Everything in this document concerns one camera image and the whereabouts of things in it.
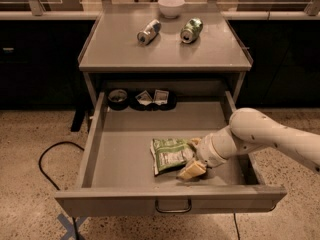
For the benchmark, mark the green soda can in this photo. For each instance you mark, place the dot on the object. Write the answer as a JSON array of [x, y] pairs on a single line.
[[191, 30]]

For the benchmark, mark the white bowl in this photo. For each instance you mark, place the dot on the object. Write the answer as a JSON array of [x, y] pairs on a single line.
[[171, 8]]

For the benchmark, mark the white packet left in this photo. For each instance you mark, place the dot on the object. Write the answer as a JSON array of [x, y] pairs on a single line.
[[144, 98]]

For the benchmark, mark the black tray with packets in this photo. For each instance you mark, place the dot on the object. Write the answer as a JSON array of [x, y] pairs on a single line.
[[171, 104]]

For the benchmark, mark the grey counter cabinet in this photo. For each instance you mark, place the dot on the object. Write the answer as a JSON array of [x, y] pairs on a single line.
[[205, 74]]

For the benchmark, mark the white packet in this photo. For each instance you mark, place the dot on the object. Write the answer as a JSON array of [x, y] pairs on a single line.
[[144, 98], [161, 97]]

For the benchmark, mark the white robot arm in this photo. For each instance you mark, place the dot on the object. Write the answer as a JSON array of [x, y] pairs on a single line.
[[250, 130]]

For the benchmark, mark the black round container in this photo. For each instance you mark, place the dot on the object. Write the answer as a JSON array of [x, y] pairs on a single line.
[[118, 99]]

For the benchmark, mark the black drawer handle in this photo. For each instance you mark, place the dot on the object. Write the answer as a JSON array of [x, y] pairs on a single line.
[[173, 206]]

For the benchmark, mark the grey open top drawer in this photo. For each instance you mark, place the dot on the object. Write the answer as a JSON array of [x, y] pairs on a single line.
[[132, 161]]

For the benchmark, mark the blue white soda can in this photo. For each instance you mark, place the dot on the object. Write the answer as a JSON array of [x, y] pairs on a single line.
[[150, 31]]

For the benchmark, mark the white packet right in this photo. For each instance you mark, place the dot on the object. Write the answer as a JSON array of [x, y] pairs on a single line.
[[161, 97]]

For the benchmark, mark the blue tape cross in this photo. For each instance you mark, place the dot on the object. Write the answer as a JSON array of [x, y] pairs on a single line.
[[72, 227]]

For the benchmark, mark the green jalapeno chip bag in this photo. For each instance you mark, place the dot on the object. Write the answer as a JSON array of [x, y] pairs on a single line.
[[170, 153]]

